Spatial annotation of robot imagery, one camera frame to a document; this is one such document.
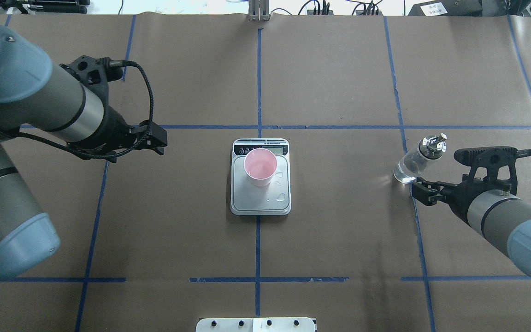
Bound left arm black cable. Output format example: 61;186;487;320
17;60;154;161

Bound black folded tripod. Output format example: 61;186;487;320
0;0;91;14

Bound aluminium frame post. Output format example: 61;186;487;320
247;0;271;22

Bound pink plastic cup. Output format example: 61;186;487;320
243;148;277;187

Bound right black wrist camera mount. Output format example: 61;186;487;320
454;146;518;195

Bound black box with label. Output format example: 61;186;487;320
407;0;483;17

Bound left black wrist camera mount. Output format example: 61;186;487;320
59;55;124;106

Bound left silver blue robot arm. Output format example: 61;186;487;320
0;25;168;281

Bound silver digital kitchen scale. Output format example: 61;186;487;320
230;138;292;216

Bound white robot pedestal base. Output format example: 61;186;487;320
195;317;318;332

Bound clear glass sauce bottle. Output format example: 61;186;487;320
393;133;448;184

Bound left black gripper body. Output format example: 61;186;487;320
91;107;137;157

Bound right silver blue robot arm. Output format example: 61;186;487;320
412;178;531;277

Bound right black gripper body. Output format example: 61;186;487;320
436;181;484;220

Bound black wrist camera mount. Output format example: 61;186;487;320
59;55;124;106
454;146;518;195

